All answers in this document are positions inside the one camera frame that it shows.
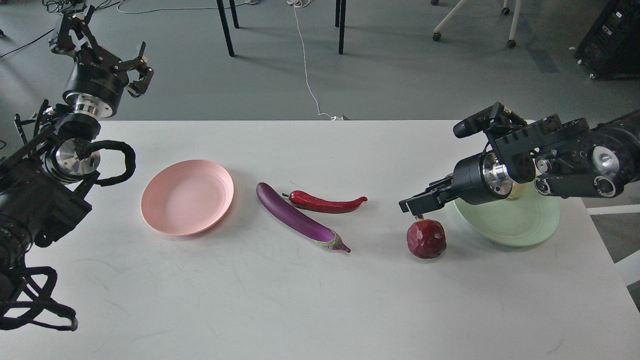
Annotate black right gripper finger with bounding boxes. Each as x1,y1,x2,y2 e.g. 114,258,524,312
407,197,457,217
398,178,456,214

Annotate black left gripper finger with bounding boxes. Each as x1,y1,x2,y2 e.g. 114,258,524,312
48,4,103,63
112,41,154,98

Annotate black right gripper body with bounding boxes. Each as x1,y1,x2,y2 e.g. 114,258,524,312
447,152,514,205

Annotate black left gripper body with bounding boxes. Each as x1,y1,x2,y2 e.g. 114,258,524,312
62,52,128,117

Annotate dark red pomegranate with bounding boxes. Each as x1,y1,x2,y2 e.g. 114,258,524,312
406,215,447,259

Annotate red chili pepper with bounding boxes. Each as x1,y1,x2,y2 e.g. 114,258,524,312
281,190,368,214

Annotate purple eggplant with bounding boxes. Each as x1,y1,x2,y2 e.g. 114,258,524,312
255,182,351,253

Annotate yellow-green peach fruit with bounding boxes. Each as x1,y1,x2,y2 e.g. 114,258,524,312
506,182,530,201

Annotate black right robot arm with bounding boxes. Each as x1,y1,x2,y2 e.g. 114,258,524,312
398,102,640,217

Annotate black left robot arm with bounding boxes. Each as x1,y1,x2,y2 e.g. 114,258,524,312
0,0,154,331

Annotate light green plate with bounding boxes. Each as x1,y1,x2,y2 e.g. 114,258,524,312
454,183,560,248

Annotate black table legs left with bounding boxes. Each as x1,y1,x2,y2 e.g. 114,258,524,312
215,0,240,58

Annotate black table legs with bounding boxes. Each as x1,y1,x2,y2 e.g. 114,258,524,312
215,0,240,58
334,0,346,55

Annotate pink plate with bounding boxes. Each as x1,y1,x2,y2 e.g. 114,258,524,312
140,159,235,236

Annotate white chair base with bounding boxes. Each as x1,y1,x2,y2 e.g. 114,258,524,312
431,0,524,49

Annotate black equipment case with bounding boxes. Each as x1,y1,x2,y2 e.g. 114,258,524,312
574,0,640,80

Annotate black table legs right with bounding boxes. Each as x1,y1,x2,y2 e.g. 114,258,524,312
334,0,346,55

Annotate black floor cables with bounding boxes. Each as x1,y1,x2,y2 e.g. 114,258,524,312
0,0,131,62

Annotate white floor cable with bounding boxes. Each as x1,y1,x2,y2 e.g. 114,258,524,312
286,0,346,121

